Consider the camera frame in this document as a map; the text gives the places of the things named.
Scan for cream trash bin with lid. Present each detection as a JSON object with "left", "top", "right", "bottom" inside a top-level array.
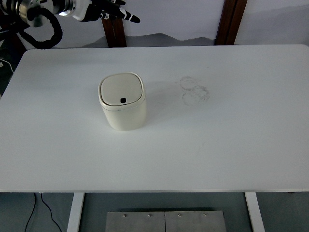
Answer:
[{"left": 98, "top": 72, "right": 147, "bottom": 132}]

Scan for thin black floor cable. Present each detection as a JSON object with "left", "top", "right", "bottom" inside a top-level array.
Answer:
[
  {"left": 25, "top": 192, "right": 38, "bottom": 232},
  {"left": 39, "top": 192, "right": 63, "bottom": 232}
]

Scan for grey metal plate with screws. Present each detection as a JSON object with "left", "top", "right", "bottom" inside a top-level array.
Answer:
[{"left": 105, "top": 211, "right": 226, "bottom": 232}]

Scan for white table leg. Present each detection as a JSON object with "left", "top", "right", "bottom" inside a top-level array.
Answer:
[
  {"left": 66, "top": 192, "right": 86, "bottom": 232},
  {"left": 245, "top": 192, "right": 266, "bottom": 232}
]

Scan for thin white cable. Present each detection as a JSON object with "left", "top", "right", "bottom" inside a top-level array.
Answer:
[{"left": 0, "top": 58, "right": 14, "bottom": 73}]

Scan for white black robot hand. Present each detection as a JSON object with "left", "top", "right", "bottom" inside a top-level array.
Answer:
[{"left": 71, "top": 0, "right": 141, "bottom": 24}]

